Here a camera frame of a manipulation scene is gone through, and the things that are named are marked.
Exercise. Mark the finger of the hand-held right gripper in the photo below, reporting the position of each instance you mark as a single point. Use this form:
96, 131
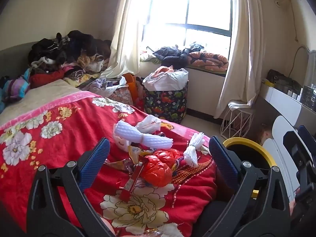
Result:
292, 148

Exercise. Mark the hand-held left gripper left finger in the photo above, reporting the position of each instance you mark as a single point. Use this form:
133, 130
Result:
95, 160

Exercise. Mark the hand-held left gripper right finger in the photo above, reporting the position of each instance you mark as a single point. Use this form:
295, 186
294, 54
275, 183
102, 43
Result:
222, 158

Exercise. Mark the black bin with yellow rim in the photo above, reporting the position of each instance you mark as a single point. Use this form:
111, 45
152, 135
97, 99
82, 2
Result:
246, 140

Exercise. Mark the small white foam net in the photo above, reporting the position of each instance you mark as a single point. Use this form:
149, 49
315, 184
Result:
191, 153

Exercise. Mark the long red wrapper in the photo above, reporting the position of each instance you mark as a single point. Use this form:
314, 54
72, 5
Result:
130, 185

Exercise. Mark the large white foam net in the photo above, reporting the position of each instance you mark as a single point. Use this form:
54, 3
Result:
138, 135

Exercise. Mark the red plastic bag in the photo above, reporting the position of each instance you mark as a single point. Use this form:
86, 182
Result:
158, 170

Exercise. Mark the person's right hand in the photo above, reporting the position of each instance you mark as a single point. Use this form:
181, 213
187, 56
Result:
293, 203

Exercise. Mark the person's left hand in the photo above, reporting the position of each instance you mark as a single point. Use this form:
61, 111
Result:
107, 226

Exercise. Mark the white chair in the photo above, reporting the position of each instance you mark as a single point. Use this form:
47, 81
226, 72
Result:
279, 133

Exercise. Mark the silver snack wrapper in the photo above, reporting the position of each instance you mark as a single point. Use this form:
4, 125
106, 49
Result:
118, 165

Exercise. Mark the cardboard box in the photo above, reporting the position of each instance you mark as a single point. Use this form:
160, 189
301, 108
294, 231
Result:
263, 135

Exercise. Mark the pale orange plastic bag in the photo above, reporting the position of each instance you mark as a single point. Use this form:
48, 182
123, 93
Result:
122, 143

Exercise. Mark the red floral blanket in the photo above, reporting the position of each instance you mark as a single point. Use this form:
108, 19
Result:
74, 133

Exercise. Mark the yellow snack wrapper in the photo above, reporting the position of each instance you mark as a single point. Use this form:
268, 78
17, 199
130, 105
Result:
134, 153

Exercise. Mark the white desk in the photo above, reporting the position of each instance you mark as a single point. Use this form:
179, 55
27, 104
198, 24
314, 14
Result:
281, 103

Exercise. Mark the clear storage container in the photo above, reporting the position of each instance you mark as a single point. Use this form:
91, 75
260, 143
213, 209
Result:
308, 97

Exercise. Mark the person's dark trouser leg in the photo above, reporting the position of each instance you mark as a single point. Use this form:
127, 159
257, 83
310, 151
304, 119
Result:
214, 217

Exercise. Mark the white plastic bag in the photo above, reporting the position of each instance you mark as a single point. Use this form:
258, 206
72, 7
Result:
150, 122

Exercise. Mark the dark bag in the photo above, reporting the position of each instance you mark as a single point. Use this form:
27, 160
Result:
284, 80

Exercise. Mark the white window bench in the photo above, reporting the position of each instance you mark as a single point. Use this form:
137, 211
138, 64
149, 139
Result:
205, 91

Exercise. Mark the yellow box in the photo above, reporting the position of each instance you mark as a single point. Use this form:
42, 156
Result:
268, 82

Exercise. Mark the floral fabric bag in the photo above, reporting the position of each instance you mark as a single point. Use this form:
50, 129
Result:
121, 95

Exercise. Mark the lilac cloth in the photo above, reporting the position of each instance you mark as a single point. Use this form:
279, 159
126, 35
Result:
98, 84

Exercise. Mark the dinosaur print basket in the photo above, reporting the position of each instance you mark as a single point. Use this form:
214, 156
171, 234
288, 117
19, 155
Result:
165, 103

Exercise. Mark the arched mirror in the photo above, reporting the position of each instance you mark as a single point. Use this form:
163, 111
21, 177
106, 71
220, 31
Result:
309, 66

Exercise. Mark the yellow patterned blanket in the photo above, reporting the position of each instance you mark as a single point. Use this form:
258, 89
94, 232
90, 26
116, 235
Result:
79, 75

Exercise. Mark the beige bed sheet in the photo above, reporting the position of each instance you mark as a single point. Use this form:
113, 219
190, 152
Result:
32, 96

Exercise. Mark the clear crinkled wrapper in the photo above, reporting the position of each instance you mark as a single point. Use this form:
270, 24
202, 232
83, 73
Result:
153, 233

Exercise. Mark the white bag in basket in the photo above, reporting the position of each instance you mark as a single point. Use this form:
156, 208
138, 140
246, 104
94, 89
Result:
167, 80

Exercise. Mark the red cloth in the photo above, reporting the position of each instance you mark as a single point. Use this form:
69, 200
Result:
47, 77

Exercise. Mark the orange patterned blanket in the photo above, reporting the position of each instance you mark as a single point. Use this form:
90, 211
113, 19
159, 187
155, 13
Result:
209, 60

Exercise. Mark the orange cloth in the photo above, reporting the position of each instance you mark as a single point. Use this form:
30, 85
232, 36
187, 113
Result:
164, 69

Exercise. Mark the striped colourful cloth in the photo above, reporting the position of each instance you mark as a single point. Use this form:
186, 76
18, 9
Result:
14, 86

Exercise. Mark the cream curtain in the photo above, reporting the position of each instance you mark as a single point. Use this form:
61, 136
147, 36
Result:
244, 49
128, 34

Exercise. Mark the light green cloth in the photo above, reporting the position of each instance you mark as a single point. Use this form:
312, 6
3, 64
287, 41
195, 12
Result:
147, 56

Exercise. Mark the pile of dark clothes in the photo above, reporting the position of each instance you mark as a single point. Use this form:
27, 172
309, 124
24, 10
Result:
71, 44

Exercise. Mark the grey bed headboard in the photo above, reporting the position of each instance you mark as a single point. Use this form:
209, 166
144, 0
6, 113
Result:
12, 59

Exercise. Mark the window with dark frame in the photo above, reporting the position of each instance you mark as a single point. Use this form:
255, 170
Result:
209, 27

